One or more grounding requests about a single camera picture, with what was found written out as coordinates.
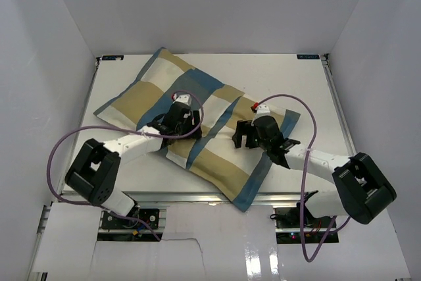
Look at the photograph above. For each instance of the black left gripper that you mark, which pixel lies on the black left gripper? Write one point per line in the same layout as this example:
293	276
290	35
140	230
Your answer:
193	134

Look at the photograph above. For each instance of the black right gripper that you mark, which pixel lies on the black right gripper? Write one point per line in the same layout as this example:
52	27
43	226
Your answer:
245	127

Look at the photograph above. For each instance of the blue beige white checked pillowcase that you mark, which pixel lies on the blue beige white checked pillowcase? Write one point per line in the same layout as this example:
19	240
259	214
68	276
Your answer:
237	173

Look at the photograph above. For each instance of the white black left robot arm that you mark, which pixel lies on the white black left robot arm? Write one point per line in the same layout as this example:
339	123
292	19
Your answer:
94	171

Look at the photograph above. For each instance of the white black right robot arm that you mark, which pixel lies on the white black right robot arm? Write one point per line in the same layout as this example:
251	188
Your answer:
364	191

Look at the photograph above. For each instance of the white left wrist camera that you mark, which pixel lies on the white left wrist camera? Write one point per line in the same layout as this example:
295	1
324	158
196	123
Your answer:
183	98

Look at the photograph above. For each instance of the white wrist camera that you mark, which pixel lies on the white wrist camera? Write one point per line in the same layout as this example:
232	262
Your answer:
183	98
260	110

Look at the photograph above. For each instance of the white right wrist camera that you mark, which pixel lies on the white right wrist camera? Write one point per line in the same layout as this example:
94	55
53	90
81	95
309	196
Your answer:
260	110

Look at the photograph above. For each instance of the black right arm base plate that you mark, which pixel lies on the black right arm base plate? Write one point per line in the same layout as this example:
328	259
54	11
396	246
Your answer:
289	217

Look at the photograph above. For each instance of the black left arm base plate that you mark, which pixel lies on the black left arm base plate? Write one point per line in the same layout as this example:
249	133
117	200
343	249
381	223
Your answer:
149	216

